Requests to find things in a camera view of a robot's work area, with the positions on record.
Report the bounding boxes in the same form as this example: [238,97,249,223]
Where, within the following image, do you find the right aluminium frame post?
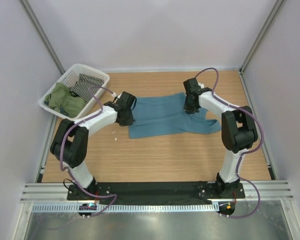
[239,0,286,75]

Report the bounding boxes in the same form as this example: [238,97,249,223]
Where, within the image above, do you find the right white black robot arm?
[183,78,258,198]

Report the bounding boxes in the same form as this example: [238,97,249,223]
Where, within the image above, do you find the aluminium frame post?
[19,0,65,74]
[239,0,286,75]

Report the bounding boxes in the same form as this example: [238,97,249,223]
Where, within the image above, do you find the white plastic laundry basket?
[39,63,110,120]

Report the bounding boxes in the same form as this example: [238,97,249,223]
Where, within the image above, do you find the blue tank top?
[128,92,221,139]

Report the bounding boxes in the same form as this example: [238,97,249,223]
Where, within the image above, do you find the aluminium front rail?
[20,180,294,203]

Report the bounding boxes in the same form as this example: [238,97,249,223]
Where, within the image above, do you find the white slotted cable duct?
[31,202,219,214]

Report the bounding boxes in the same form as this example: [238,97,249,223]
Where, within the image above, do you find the left aluminium frame post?
[19,0,65,74]

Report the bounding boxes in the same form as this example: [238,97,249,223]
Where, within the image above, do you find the green tank top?
[43,82,87,118]

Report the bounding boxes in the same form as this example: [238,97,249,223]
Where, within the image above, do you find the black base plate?
[66,181,246,205]

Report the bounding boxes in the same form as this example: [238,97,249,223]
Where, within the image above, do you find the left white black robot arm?
[50,91,137,200]

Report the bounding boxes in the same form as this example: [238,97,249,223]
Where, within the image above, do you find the black white striped tank top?
[69,73,104,103]

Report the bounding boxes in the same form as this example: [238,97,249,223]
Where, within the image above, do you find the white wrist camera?
[198,82,205,89]
[111,92,122,100]

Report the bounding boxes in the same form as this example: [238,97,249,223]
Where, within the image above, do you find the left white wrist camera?
[111,92,122,100]

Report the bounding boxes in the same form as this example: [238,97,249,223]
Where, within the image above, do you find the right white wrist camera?
[198,82,205,89]

